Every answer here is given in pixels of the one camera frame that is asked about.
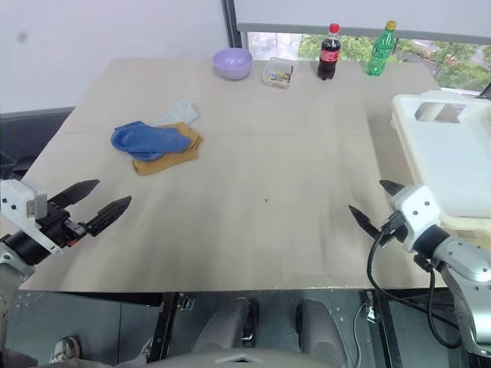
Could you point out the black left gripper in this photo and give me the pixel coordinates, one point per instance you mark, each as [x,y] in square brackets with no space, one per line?
[57,226]

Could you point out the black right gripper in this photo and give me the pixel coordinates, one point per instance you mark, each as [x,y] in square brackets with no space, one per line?
[397,228]

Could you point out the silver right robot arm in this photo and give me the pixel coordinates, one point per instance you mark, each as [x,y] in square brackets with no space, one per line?
[468,268]

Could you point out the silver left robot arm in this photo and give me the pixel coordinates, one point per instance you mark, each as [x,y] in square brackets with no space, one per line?
[23,245]

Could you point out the white plastic bin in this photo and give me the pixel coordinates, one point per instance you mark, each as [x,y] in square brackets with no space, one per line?
[441,161]

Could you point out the clear plastic container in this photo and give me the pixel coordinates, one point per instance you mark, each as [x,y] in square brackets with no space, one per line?
[280,74]

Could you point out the blue sock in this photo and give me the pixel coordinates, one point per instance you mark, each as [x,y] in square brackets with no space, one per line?
[149,140]

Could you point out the mustard yellow sock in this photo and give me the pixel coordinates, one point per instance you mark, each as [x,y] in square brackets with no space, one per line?
[169,163]

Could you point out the light grey sock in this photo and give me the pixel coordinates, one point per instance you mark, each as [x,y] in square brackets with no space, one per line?
[180,111]

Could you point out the black table leg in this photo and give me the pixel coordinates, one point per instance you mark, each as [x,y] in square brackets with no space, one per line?
[165,326]
[381,333]

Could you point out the beige table cover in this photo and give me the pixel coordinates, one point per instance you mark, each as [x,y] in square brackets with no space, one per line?
[245,191]

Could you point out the dark grey rounded shape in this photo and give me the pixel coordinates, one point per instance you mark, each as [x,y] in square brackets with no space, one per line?
[318,333]
[226,326]

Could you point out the grey sports shoe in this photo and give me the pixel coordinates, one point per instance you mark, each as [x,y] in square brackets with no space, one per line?
[66,349]

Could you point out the green bottle with yellow cap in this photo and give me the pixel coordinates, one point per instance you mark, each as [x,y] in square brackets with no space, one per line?
[380,53]

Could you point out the cola bottle with red cap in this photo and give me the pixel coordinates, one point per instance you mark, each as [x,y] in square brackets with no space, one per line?
[328,57]

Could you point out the purple plastic bowl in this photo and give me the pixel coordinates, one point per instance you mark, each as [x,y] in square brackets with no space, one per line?
[232,63]

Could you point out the white roller blind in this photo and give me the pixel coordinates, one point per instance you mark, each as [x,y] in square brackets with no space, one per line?
[345,13]

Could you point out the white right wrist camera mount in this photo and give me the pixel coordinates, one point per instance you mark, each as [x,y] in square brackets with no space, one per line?
[416,214]

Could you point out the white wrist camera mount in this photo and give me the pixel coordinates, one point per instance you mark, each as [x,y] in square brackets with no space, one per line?
[416,214]
[19,199]

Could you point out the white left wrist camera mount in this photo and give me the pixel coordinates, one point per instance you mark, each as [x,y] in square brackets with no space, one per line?
[19,199]

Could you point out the dark window frame post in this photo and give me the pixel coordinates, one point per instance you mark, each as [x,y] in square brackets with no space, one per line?
[230,27]

